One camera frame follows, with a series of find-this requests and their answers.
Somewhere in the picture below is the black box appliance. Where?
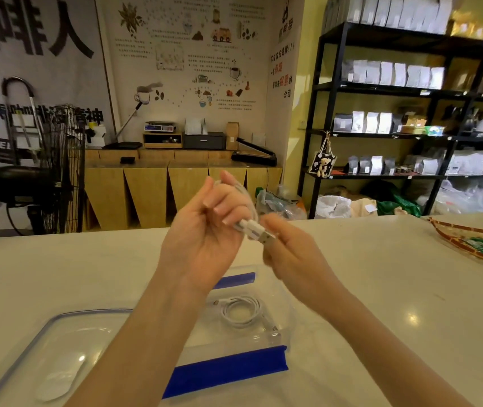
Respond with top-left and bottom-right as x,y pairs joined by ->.
182,131 -> 227,150

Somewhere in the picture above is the hanging teddy bear bag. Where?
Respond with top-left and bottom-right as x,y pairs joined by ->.
308,131 -> 338,179

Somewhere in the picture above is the small wooden shelf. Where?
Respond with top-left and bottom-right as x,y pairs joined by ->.
142,131 -> 184,150

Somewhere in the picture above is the clear plastic bags heap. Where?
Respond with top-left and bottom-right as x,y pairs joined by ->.
434,179 -> 483,216

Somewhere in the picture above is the coiled white cable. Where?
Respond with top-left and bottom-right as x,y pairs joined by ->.
211,295 -> 281,336

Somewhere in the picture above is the brown cardboard box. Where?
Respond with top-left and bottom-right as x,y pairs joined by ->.
225,121 -> 240,151

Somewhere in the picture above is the white USB cable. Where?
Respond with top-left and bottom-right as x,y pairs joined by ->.
214,171 -> 277,246

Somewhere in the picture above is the row of gold bags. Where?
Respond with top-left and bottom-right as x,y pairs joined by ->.
450,12 -> 483,44

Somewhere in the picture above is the woven bamboo tray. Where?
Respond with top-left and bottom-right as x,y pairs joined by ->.
427,216 -> 483,272

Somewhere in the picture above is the row of grey coffee bags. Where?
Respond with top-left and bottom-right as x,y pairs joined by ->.
345,155 -> 397,176

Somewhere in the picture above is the crumpled clear plastic bag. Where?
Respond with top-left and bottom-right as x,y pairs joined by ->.
255,187 -> 308,221

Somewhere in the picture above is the wooden cabinet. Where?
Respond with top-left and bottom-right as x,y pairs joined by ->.
83,148 -> 284,230

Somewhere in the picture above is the black floor fan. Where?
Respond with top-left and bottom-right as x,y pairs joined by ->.
0,104 -> 88,236

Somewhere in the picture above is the clear lid with blue rim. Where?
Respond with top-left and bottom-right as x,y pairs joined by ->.
0,308 -> 178,407

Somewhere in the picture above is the person's left hand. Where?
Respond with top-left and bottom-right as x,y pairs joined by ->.
157,170 -> 254,294

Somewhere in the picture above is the person's right hand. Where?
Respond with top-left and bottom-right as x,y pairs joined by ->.
260,213 -> 346,312

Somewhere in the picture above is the person's left forearm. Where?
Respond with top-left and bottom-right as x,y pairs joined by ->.
64,273 -> 212,407

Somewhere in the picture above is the clear container with blue clips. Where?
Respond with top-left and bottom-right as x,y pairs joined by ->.
162,266 -> 298,400

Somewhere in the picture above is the black heat sealer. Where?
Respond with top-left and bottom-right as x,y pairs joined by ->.
230,137 -> 278,168

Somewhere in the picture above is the green plastic bag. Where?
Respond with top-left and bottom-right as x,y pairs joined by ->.
376,194 -> 423,218

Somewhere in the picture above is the illustrated wall poster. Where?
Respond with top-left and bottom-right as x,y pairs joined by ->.
95,0 -> 273,144

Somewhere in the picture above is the stack of white boxes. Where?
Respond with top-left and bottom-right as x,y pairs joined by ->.
446,150 -> 483,176

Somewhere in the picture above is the digital scale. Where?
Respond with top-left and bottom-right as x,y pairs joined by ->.
144,120 -> 177,133

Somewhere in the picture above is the person's right forearm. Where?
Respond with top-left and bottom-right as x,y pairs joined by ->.
309,284 -> 476,407

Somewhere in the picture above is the row of white coffee bags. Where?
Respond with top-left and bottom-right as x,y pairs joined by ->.
322,0 -> 455,35
342,59 -> 446,90
333,110 -> 404,135

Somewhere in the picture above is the silver step ladder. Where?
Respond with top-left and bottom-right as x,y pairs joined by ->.
1,75 -> 46,166

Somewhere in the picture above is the white plastic sack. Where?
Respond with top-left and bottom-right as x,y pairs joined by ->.
314,195 -> 353,220

